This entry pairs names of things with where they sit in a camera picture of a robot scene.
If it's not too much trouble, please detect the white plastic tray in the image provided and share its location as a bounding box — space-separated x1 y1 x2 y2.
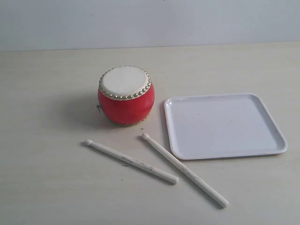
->
164 93 288 160

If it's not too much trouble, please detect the white drumstick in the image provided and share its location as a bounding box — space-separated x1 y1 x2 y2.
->
142 133 229 208
84 139 179 184

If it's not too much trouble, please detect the red small drum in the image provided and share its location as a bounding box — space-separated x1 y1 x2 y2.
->
97 66 155 126

